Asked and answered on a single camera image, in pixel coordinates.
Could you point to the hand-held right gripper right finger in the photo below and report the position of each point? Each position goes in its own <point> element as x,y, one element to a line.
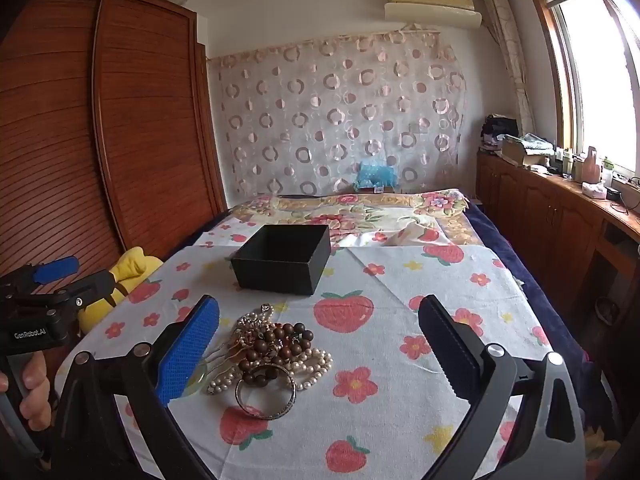
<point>447,337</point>

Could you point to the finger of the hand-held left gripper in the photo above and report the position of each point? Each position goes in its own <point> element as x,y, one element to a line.
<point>90,287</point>
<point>52,269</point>

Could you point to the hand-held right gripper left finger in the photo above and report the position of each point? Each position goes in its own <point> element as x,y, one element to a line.
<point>190,350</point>

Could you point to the pale green bangle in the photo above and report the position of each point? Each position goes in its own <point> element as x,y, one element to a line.
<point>197,385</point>

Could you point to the silver bangle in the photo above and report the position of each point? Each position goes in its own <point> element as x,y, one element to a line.
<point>289,400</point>

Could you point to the black box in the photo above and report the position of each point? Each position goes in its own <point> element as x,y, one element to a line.
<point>280,270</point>

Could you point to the person's left hand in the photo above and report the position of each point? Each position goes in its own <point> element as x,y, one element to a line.
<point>35,385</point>

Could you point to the yellow plush toy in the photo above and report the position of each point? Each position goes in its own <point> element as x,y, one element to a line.
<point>132,267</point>

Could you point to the strawberry print cloth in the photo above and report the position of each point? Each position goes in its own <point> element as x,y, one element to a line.
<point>380,360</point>

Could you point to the navy bedsheet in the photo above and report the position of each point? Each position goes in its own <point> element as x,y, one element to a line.
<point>520,265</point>

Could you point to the white flower print bedsheet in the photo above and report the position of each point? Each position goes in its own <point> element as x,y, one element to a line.
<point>220,235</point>

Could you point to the wooden wardrobe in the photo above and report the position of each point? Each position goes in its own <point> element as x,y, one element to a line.
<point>100,135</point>

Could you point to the floral blanket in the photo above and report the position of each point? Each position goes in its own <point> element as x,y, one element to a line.
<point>370,212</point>

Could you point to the long wooden cabinet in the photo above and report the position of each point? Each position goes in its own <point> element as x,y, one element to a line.
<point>545,215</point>

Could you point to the small wooden box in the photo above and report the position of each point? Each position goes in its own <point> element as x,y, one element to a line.
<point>382,190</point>

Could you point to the blue plastic bag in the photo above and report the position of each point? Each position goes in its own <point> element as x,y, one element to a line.
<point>375,175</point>

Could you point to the cardboard box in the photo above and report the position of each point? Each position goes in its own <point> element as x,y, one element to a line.
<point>515,152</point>

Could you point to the white tissue pack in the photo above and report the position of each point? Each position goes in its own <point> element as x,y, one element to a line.
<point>593,190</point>

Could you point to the stack of dark clothes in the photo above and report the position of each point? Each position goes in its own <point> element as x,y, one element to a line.
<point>497,132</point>

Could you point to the small black device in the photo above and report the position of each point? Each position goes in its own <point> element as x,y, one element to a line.
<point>613,193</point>

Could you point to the pink bottle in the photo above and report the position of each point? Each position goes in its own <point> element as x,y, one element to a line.
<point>592,165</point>

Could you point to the patterned window curtain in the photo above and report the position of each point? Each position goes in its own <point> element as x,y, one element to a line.
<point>510,50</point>

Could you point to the circle pattern wall cloth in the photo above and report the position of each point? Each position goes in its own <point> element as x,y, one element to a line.
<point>340,110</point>

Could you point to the wooden frame window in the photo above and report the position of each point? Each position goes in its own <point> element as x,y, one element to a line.
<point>595,70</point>

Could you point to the wall air conditioner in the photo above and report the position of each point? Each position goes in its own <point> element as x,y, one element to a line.
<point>430,5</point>

